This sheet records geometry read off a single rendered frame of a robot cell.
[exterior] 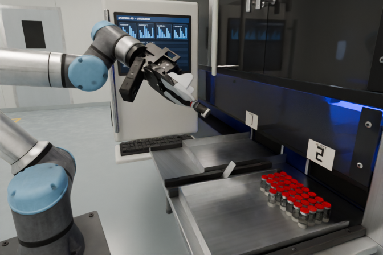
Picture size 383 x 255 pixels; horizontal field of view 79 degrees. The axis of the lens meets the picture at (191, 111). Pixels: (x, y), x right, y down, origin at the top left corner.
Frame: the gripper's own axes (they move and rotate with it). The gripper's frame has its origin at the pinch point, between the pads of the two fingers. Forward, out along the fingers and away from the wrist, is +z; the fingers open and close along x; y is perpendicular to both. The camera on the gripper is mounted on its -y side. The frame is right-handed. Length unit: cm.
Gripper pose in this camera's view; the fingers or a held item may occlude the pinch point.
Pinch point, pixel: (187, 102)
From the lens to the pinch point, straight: 52.7
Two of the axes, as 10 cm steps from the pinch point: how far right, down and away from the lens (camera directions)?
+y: 6.6, -6.4, 3.8
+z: 7.5, 5.6, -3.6
